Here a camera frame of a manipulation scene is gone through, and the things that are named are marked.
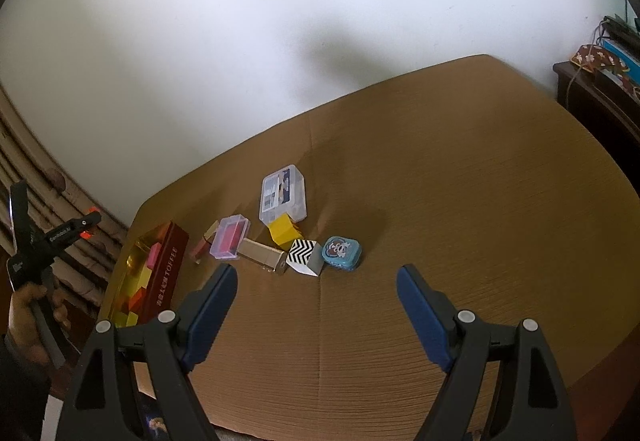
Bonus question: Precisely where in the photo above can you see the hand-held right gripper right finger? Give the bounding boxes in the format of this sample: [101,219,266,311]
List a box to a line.
[396,263,572,441]

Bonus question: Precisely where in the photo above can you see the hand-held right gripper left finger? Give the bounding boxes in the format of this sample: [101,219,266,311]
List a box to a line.
[55,263,239,441]

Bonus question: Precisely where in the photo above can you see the long red box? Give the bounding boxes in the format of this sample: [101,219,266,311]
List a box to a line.
[102,220,190,329]

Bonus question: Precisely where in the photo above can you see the silver rectangular box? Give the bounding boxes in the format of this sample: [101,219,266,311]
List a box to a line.
[236,238,287,274]

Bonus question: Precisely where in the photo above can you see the clear pink plastic box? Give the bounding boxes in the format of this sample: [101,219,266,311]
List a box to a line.
[210,215,250,262]

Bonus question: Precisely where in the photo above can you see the black white zigzag box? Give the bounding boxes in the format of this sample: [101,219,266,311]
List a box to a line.
[286,237,323,278]

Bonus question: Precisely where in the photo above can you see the blue cartoon tin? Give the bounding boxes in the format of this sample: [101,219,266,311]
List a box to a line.
[320,236,363,271]

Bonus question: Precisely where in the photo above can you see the yellow block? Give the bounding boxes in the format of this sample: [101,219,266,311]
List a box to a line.
[267,214,300,244]

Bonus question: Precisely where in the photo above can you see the clear plastic organizer box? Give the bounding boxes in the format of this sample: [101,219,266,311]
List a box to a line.
[258,164,307,224]

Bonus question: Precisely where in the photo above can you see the person's left forearm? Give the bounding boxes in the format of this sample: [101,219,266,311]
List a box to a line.
[0,336,53,441]

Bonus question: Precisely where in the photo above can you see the person's left hand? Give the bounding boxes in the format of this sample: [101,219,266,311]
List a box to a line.
[7,275,72,367]

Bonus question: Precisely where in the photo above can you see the pink lip gloss tube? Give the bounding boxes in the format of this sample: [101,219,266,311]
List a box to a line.
[190,232,213,264]

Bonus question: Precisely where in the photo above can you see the colourful packets pile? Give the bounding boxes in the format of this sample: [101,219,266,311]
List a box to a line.
[112,241,163,328]

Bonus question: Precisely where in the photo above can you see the striped brown curtain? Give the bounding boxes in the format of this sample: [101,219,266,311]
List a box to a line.
[0,86,126,322]

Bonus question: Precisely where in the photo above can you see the dark wooden cabinet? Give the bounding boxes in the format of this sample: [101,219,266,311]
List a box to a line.
[552,61,640,147]

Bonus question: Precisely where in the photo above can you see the floral patterned cloth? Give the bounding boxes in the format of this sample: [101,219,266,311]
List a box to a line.
[570,42,640,97]

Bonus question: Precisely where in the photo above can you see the thin cable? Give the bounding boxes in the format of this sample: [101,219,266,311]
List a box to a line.
[562,18,608,112]

